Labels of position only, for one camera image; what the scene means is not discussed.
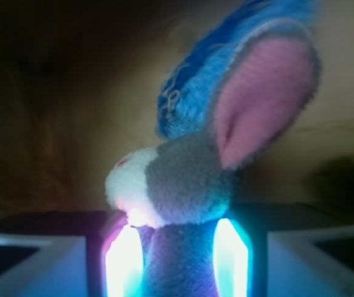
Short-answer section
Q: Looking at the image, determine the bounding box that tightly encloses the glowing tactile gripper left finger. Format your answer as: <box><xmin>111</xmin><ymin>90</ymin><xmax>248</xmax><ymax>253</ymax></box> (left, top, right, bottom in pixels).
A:
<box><xmin>0</xmin><ymin>211</ymin><xmax>142</xmax><ymax>296</ymax></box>

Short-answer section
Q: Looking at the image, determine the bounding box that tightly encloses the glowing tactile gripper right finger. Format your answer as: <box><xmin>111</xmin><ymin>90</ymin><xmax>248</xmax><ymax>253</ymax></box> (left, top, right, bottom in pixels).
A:
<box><xmin>213</xmin><ymin>203</ymin><xmax>354</xmax><ymax>296</ymax></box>

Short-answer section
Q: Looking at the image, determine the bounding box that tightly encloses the gray plush bunny toy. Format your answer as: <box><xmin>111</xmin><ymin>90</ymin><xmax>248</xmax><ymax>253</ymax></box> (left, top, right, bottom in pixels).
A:
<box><xmin>105</xmin><ymin>19</ymin><xmax>320</xmax><ymax>296</ymax></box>

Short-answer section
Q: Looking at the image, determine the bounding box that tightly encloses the blue sponge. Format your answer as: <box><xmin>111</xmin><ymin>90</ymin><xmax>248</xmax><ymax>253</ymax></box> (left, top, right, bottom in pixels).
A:
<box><xmin>156</xmin><ymin>0</ymin><xmax>317</xmax><ymax>140</ymax></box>

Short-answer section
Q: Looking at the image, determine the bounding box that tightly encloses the brown paper bag liner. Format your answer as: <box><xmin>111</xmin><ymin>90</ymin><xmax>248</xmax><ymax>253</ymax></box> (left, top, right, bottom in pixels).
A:
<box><xmin>0</xmin><ymin>1</ymin><xmax>354</xmax><ymax>219</ymax></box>

